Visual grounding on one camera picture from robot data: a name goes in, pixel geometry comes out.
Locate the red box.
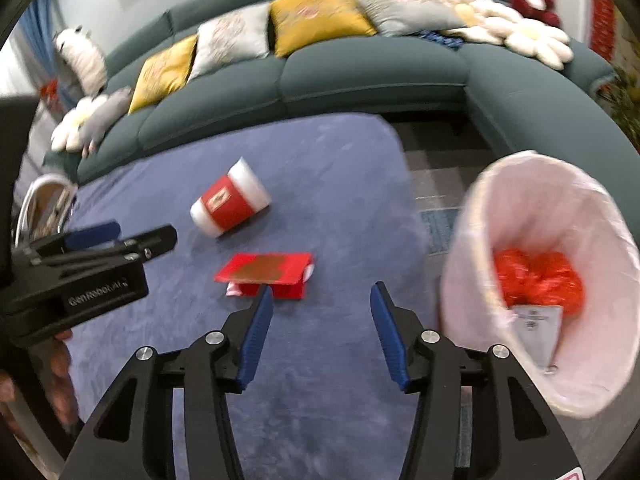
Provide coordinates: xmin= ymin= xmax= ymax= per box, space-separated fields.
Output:
xmin=214 ymin=252 xmax=315 ymax=301

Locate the white lined waste bin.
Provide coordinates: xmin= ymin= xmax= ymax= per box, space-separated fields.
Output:
xmin=440 ymin=151 xmax=636 ymax=418

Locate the red wall banner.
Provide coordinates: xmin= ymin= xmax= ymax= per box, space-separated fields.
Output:
xmin=590 ymin=0 xmax=618 ymax=61

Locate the teal curved sofa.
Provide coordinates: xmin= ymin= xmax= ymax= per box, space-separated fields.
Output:
xmin=42 ymin=0 xmax=640 ymax=186

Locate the blue patterned cloth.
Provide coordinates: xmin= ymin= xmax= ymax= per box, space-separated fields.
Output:
xmin=417 ymin=30 xmax=463 ymax=52

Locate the white paper label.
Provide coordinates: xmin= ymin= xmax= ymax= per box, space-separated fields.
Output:
xmin=510 ymin=305 xmax=564 ymax=375

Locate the grey embroidered cushion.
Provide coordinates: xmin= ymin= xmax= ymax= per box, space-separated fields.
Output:
xmin=352 ymin=0 xmax=468 ymax=37
xmin=189 ymin=4 xmax=273 ymax=81

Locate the yellow embroidered cushion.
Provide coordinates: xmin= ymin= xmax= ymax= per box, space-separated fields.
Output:
xmin=270 ymin=0 xmax=378 ymax=58
xmin=128 ymin=35 xmax=198 ymax=115

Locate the white flower cushion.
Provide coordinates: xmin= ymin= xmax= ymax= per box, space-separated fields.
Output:
xmin=505 ymin=20 xmax=574 ymax=69
xmin=50 ymin=95 xmax=108 ymax=153
xmin=425 ymin=0 xmax=521 ymax=43

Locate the person's left hand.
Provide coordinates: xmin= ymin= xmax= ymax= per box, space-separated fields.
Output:
xmin=47 ymin=330 xmax=82 ymax=428

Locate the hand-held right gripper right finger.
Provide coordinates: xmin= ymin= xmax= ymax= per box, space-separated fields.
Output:
xmin=370 ymin=281 xmax=581 ymax=480

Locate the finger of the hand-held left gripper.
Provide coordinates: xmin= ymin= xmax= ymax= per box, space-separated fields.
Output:
xmin=114 ymin=225 xmax=179 ymax=267
xmin=27 ymin=221 xmax=121 ymax=258

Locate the green potted plant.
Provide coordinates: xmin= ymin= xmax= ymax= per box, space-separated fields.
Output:
xmin=600 ymin=67 xmax=640 ymax=146

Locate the red mesh netting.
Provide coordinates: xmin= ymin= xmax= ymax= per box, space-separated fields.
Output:
xmin=492 ymin=247 xmax=585 ymax=316

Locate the white plush toy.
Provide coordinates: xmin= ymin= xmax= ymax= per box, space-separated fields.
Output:
xmin=54 ymin=25 xmax=108 ymax=96

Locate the grey plush toy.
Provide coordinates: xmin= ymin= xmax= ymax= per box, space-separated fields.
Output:
xmin=80 ymin=86 xmax=133 ymax=158

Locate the white chair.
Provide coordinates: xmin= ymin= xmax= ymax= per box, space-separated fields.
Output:
xmin=15 ymin=174 xmax=78 ymax=246

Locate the red cup with white lid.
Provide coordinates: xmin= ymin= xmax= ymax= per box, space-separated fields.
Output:
xmin=190 ymin=156 xmax=272 ymax=237

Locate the blue curtain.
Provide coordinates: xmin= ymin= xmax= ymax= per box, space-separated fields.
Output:
xmin=22 ymin=0 xmax=66 ymax=111

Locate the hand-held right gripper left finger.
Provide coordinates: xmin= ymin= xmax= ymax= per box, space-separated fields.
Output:
xmin=60 ymin=285 xmax=275 ymax=480

